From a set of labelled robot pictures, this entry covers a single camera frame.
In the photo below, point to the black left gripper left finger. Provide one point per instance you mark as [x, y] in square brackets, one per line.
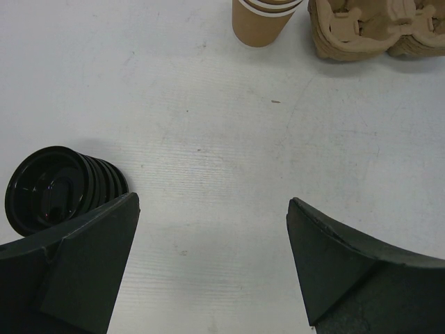
[66, 279]

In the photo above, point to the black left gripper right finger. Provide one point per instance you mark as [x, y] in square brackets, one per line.
[354, 283]

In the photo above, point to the stack of brown paper cups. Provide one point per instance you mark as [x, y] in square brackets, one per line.
[259, 23]

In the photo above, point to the stack of black cup lids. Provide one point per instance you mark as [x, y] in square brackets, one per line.
[56, 184]

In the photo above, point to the brown pulp cup carrier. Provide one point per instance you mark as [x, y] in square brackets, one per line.
[360, 30]

